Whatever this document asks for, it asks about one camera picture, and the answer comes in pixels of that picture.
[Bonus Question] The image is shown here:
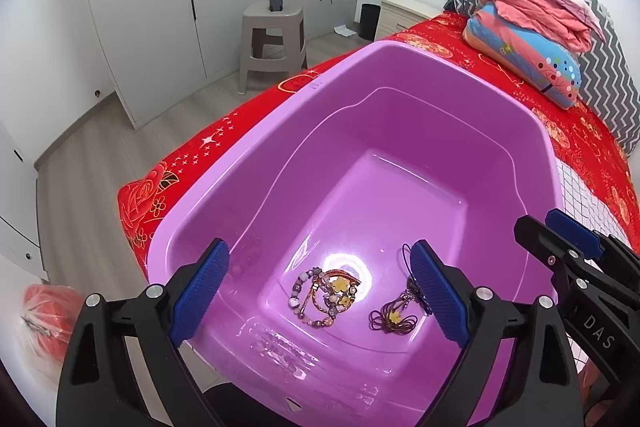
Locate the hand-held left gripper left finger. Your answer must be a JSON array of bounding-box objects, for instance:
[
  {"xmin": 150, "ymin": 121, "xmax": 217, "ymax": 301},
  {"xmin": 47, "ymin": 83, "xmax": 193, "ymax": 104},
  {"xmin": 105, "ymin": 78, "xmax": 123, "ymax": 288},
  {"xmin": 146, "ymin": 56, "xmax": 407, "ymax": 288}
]
[{"xmin": 56, "ymin": 238, "xmax": 231, "ymax": 427}]

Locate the red plastic bag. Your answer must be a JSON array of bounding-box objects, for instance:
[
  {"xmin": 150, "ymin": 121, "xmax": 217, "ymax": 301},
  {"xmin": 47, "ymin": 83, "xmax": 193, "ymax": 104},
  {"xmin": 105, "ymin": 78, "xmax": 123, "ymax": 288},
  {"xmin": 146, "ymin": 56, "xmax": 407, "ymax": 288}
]
[{"xmin": 20, "ymin": 284, "xmax": 86, "ymax": 360}]

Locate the brown cord pendant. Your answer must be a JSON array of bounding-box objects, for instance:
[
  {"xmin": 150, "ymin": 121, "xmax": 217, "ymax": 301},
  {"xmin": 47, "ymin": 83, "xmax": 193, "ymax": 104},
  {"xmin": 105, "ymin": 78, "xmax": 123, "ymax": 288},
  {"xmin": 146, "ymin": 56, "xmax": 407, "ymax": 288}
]
[{"xmin": 369, "ymin": 287, "xmax": 418, "ymax": 335}]

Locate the black waste bin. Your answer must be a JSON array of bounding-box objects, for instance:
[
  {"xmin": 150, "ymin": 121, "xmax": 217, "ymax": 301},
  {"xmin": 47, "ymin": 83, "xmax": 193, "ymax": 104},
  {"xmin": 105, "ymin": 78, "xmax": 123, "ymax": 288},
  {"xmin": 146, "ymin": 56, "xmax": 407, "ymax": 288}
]
[{"xmin": 359, "ymin": 3, "xmax": 382, "ymax": 42}]

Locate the black cord charm strap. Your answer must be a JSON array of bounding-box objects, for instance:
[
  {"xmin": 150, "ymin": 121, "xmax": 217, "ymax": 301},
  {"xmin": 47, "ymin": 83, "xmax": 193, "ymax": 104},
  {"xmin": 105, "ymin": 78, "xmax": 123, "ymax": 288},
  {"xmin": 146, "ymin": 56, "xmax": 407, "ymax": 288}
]
[{"xmin": 400, "ymin": 243, "xmax": 426, "ymax": 303}]

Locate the red patterned bedsheet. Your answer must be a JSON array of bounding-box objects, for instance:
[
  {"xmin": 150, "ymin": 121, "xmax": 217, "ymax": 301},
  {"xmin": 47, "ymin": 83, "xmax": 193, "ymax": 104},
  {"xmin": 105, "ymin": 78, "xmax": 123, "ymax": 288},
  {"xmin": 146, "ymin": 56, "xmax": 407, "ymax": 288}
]
[{"xmin": 117, "ymin": 11, "xmax": 633, "ymax": 283}]

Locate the gold braided rope bracelet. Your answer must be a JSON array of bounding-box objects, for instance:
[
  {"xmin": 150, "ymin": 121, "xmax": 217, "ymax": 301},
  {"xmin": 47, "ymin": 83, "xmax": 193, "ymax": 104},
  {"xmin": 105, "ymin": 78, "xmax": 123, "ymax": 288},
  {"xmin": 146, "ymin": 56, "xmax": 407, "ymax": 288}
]
[{"xmin": 312, "ymin": 269, "xmax": 363, "ymax": 308}]

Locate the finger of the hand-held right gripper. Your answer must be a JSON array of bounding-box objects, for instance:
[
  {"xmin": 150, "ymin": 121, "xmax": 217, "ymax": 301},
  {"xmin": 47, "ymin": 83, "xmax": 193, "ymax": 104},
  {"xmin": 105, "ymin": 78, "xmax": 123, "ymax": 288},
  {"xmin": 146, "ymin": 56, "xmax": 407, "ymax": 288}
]
[
  {"xmin": 545, "ymin": 208, "xmax": 640, "ymax": 285},
  {"xmin": 514, "ymin": 214, "xmax": 640, "ymax": 388}
]

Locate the beige plastic stool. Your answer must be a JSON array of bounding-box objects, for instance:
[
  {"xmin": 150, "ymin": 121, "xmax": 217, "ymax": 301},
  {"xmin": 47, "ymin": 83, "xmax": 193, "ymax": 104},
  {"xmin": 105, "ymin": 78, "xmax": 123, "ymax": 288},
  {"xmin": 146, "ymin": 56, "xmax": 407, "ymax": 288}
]
[{"xmin": 239, "ymin": 1, "xmax": 308, "ymax": 95}]

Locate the cream nightstand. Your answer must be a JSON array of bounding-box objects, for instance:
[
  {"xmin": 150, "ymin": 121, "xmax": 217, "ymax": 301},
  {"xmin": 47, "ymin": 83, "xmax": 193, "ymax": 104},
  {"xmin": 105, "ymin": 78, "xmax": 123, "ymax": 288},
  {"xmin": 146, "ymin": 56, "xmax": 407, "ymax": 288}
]
[{"xmin": 375, "ymin": 0, "xmax": 446, "ymax": 42}]

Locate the colourful dotted pillow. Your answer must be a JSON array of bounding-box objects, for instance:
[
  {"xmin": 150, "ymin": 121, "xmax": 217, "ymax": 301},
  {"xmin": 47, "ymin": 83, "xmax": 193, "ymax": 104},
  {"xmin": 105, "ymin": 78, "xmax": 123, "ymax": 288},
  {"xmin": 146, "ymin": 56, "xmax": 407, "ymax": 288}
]
[{"xmin": 462, "ymin": 2, "xmax": 583, "ymax": 110}]

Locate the purple plastic basin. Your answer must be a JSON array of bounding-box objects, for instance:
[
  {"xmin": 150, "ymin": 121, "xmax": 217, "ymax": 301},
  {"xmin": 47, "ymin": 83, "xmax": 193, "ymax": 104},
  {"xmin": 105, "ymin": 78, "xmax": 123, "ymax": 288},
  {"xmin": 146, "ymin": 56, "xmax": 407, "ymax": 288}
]
[{"xmin": 148, "ymin": 39, "xmax": 566, "ymax": 427}]

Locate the white wardrobe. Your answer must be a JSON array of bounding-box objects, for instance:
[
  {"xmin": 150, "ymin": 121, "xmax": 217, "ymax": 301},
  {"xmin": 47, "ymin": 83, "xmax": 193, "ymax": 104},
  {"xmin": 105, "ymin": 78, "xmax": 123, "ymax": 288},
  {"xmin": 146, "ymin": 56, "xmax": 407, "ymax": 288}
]
[{"xmin": 75, "ymin": 0, "xmax": 373, "ymax": 130}]

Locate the beaded charm bracelet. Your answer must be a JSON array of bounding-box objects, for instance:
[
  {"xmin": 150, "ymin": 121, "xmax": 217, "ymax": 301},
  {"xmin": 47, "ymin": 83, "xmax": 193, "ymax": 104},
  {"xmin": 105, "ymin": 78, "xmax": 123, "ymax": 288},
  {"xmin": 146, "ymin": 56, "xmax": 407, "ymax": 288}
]
[{"xmin": 287, "ymin": 268, "xmax": 351, "ymax": 329}]

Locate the white checkered sheet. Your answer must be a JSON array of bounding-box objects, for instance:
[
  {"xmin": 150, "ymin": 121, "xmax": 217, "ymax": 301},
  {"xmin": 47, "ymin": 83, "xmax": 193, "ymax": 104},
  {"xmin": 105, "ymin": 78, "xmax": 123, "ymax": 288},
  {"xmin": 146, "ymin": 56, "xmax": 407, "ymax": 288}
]
[{"xmin": 552, "ymin": 154, "xmax": 640, "ymax": 268}]

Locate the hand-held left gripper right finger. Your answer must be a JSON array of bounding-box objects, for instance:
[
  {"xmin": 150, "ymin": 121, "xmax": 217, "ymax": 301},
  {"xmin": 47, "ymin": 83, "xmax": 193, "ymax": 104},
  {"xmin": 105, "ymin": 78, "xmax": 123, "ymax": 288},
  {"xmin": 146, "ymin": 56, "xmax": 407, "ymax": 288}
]
[{"xmin": 410, "ymin": 240, "xmax": 583, "ymax": 427}]

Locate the yellow flower hair clip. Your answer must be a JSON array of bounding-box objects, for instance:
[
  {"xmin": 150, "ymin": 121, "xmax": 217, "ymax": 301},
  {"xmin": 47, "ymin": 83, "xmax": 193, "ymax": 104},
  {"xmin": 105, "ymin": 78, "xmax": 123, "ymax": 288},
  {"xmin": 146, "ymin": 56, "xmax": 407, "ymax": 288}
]
[{"xmin": 332, "ymin": 276, "xmax": 352, "ymax": 308}]

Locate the white cabinet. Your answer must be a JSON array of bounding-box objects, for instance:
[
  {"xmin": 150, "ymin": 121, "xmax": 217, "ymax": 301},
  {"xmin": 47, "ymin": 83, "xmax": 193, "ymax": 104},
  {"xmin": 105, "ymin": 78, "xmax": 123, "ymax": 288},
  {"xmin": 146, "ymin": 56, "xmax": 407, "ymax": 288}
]
[{"xmin": 0, "ymin": 122, "xmax": 51, "ymax": 283}]

